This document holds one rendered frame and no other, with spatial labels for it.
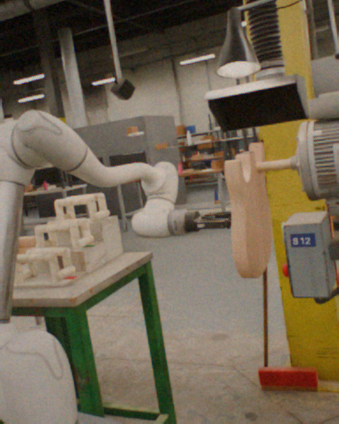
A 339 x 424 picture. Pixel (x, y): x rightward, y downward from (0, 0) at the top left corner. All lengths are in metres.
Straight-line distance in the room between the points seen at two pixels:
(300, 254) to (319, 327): 1.43
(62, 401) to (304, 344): 1.76
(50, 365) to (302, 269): 0.66
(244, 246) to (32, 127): 0.68
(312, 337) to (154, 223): 1.34
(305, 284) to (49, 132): 0.77
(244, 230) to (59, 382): 0.65
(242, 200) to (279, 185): 1.11
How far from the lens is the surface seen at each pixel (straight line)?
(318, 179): 1.48
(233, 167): 1.38
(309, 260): 1.28
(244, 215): 1.42
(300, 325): 2.69
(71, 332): 1.66
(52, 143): 1.27
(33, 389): 1.17
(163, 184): 1.68
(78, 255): 1.87
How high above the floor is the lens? 1.36
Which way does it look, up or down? 6 degrees down
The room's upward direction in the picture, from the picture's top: 9 degrees counter-clockwise
